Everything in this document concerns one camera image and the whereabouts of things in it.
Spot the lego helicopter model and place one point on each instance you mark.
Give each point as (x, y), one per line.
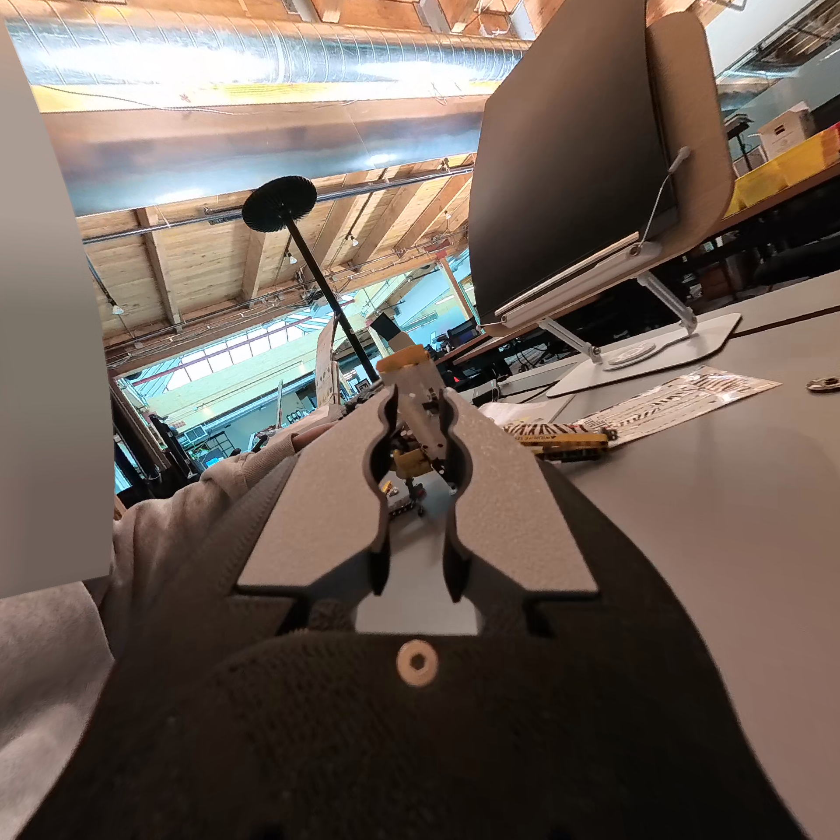
(420, 407)

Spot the white paper sheet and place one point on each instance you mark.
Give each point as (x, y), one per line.
(525, 410)

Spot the yellow storage bin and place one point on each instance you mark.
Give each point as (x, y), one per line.
(787, 167)

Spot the yellow striped lego beam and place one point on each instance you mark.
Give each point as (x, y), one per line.
(558, 438)

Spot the silver ventilation duct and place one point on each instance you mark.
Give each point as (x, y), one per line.
(262, 46)

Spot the striped sticker sheet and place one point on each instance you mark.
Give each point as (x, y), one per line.
(689, 397)

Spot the person's left forearm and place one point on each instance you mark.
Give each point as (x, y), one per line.
(184, 512)

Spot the white cardboard box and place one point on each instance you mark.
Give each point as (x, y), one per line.
(784, 128)

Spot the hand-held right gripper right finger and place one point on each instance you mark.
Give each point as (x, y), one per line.
(518, 518)

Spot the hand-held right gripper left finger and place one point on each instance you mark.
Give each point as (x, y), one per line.
(315, 518)

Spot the black floor lamp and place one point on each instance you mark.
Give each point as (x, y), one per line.
(279, 203)

